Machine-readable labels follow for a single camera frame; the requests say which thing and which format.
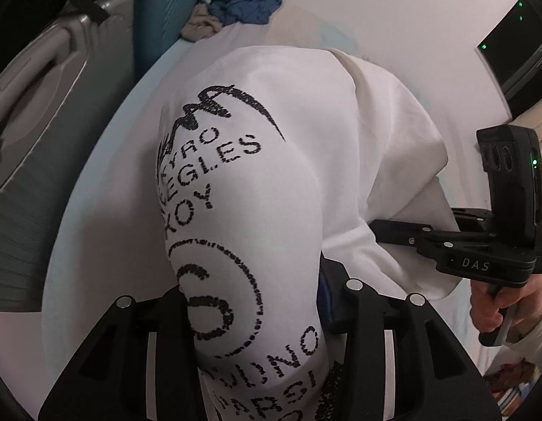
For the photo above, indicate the teal suitcase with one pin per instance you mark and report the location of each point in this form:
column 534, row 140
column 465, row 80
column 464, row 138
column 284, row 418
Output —
column 165, row 8

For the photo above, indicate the dark window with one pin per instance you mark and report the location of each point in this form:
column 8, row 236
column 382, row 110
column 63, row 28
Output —
column 516, row 65

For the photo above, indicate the colourful patterned cloth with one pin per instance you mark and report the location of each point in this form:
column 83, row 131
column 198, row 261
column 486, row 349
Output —
column 512, row 381

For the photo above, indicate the silver suitcase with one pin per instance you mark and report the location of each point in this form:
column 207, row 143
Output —
column 43, row 149

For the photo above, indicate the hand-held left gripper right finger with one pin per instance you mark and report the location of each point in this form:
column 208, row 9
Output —
column 330, row 291

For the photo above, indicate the beige cloth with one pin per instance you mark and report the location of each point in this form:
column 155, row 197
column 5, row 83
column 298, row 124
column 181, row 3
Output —
column 201, row 26

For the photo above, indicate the person's right hand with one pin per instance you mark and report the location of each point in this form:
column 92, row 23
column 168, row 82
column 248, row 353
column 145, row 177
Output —
column 490, row 311

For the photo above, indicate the white printed sweatshirt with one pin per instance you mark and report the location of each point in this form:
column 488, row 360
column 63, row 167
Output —
column 253, row 184

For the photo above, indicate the blue clothes pile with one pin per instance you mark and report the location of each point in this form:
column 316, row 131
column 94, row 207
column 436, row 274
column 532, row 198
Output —
column 244, row 4

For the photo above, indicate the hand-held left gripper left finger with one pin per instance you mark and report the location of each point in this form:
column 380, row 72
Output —
column 176, row 311

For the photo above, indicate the striped bed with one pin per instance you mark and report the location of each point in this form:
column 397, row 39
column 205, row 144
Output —
column 108, row 206

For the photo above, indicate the beige curtain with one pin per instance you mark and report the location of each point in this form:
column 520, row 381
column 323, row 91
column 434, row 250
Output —
column 532, row 116

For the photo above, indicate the person's right forearm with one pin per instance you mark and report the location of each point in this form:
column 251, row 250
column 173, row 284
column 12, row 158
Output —
column 536, row 342

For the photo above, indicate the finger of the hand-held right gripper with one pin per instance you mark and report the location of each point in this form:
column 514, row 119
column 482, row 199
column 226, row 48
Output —
column 394, row 231
column 455, row 245

